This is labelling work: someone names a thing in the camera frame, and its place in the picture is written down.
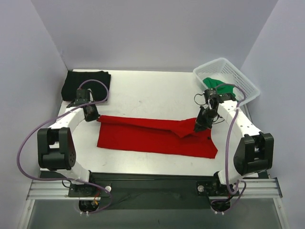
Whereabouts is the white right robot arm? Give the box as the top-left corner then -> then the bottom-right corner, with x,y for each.
194,88 -> 274,195

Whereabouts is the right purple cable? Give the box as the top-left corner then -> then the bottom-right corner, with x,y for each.
209,83 -> 247,213

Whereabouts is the aluminium frame rail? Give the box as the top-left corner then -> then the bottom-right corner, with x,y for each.
27,178 -> 283,200

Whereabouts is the purple cable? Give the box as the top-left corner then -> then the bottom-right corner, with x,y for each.
17,79 -> 113,213
209,83 -> 247,213

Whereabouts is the green t shirt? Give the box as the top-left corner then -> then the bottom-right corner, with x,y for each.
203,77 -> 236,102

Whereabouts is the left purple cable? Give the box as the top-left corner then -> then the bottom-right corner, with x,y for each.
17,79 -> 113,213

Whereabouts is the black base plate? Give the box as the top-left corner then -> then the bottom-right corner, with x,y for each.
68,173 -> 233,211

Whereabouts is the folded black t shirt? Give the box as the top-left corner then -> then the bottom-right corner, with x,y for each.
61,71 -> 111,102

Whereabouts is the red t shirt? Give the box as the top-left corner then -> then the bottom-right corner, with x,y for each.
97,115 -> 218,159

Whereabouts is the white plastic basket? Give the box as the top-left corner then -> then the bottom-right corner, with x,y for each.
193,58 -> 260,105

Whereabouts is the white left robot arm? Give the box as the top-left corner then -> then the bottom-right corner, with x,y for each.
37,89 -> 100,197

